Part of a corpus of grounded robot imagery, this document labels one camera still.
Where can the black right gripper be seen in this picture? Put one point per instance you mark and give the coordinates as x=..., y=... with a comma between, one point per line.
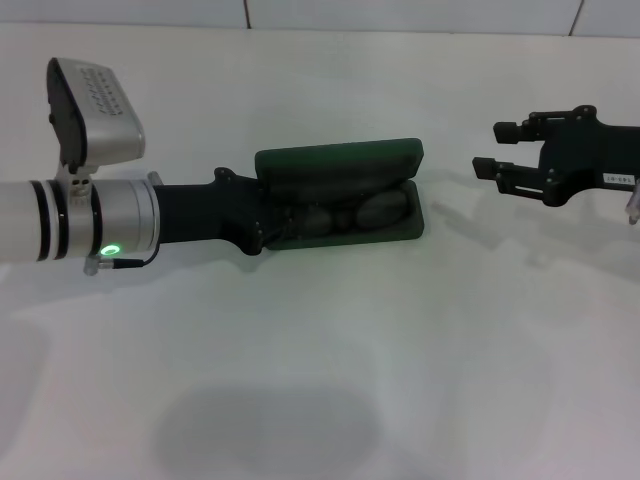
x=590, y=155

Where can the green glasses case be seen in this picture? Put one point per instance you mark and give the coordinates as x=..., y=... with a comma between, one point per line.
x=340, y=155

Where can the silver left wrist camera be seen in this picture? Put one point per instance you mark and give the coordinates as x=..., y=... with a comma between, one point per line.
x=110, y=130

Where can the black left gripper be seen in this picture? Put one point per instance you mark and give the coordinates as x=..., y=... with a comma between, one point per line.
x=210, y=215

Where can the black round glasses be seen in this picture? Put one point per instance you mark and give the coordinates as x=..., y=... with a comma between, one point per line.
x=382, y=210

